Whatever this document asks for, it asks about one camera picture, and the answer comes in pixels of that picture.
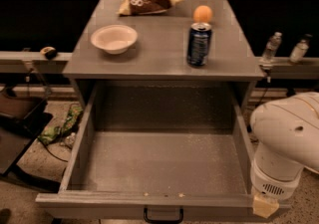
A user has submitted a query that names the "blue soda can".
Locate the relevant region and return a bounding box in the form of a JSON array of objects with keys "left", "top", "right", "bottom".
[{"left": 186, "top": 23, "right": 212, "bottom": 67}]

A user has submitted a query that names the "green snack bag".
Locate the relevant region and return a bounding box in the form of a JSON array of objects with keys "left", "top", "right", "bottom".
[{"left": 37, "top": 104, "right": 83, "bottom": 145}]

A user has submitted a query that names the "black stand with tray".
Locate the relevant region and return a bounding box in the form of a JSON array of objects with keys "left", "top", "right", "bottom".
[{"left": 0, "top": 85, "right": 60, "bottom": 192}]

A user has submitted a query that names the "grey drawer cabinet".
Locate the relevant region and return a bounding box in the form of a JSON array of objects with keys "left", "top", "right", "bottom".
[{"left": 64, "top": 0, "right": 262, "bottom": 133}]

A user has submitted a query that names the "yellow black tape measure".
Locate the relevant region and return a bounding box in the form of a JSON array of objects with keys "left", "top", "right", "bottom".
[{"left": 40, "top": 47, "right": 58, "bottom": 60}]

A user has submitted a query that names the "orange fruit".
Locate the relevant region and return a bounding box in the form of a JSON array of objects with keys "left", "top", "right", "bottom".
[{"left": 193, "top": 5, "right": 212, "bottom": 23}]

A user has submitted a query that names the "white bowl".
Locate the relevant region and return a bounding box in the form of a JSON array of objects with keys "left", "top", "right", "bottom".
[{"left": 91, "top": 25, "right": 138, "bottom": 55}]

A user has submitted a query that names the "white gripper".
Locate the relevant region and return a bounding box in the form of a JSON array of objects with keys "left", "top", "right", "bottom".
[{"left": 250, "top": 161, "right": 303, "bottom": 218}]

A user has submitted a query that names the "clear water bottle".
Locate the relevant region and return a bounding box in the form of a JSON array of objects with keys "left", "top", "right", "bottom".
[{"left": 259, "top": 32, "right": 282, "bottom": 68}]

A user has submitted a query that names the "grey top drawer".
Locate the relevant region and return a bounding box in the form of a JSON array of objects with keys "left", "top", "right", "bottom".
[{"left": 35, "top": 80, "right": 291, "bottom": 224}]

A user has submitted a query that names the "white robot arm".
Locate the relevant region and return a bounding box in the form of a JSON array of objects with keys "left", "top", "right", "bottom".
[{"left": 250, "top": 92, "right": 319, "bottom": 218}]

